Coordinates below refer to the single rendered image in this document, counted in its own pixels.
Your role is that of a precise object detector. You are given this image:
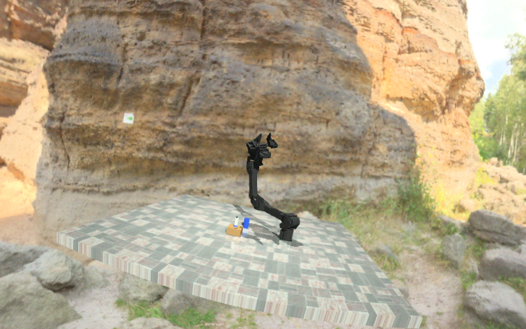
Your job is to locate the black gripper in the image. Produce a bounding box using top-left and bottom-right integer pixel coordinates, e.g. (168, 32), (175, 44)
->
(246, 132), (278, 157)

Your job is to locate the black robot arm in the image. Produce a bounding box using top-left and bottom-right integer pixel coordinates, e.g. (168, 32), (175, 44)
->
(247, 148), (300, 242)

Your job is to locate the tan wooden block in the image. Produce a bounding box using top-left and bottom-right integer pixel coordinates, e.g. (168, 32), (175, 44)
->
(226, 224), (243, 236)

